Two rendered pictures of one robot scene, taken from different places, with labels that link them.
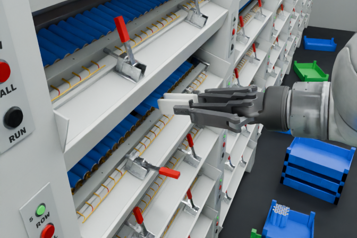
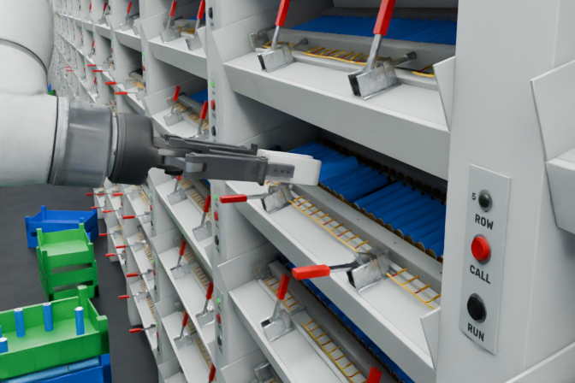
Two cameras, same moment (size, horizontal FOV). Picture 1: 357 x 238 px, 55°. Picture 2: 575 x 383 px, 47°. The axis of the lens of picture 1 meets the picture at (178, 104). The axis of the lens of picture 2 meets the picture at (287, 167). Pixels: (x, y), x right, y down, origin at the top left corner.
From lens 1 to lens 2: 1.22 m
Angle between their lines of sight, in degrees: 118
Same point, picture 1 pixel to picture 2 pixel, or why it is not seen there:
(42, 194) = (214, 75)
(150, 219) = (297, 344)
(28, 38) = not seen: outside the picture
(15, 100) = (212, 3)
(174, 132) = (310, 241)
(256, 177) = not seen: outside the picture
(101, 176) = not seen: hidden behind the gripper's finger
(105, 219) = (246, 188)
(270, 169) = not seen: outside the picture
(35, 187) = (215, 67)
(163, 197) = (318, 368)
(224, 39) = (450, 232)
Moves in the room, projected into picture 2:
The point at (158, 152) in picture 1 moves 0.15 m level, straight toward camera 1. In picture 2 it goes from (288, 222) to (208, 201)
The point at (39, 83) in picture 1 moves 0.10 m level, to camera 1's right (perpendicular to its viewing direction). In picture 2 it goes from (218, 2) to (163, 2)
